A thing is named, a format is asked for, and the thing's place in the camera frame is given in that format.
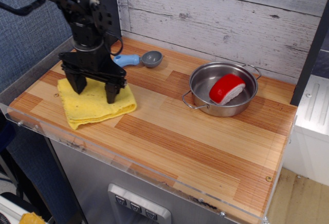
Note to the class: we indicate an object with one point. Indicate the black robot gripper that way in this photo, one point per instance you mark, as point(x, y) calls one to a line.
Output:
point(95, 64)

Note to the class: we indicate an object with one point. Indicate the yellow cloth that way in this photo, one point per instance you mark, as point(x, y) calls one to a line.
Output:
point(91, 106)

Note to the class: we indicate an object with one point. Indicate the blue and grey spoon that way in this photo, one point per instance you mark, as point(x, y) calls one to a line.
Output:
point(150, 59)

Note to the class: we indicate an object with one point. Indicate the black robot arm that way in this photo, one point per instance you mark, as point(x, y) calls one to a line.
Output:
point(92, 30)

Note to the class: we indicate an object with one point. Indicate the stainless steel cabinet front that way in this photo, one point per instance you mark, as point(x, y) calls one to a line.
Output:
point(89, 178)

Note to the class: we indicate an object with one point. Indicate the clear acrylic table guard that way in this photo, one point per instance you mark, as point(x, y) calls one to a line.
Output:
point(229, 165)

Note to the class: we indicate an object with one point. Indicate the silver button panel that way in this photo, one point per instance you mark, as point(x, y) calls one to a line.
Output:
point(121, 198)

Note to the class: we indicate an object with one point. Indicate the red and white sushi toy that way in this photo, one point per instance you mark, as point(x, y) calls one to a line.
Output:
point(226, 88)

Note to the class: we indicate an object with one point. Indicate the white appliance at right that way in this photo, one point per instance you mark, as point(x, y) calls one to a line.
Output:
point(307, 151)

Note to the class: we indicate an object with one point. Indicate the dark vertical post left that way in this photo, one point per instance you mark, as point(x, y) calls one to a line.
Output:
point(109, 5)

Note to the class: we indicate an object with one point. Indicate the dark vertical post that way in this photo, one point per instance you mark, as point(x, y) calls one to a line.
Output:
point(109, 5)
point(311, 58)

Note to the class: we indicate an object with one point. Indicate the dark vertical post right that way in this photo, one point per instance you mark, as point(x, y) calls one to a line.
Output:
point(311, 58)

